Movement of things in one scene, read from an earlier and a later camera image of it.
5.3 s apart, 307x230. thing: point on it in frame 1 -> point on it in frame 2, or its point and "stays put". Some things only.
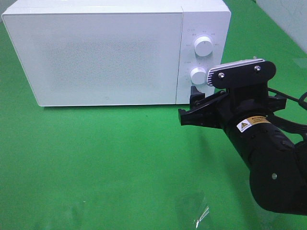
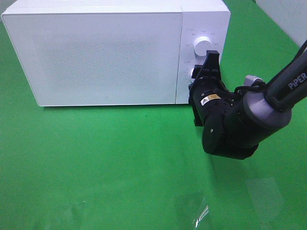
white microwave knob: [203, 46] stays put
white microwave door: [83, 58] stays put
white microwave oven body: [91, 52] stays put
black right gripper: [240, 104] -> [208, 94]
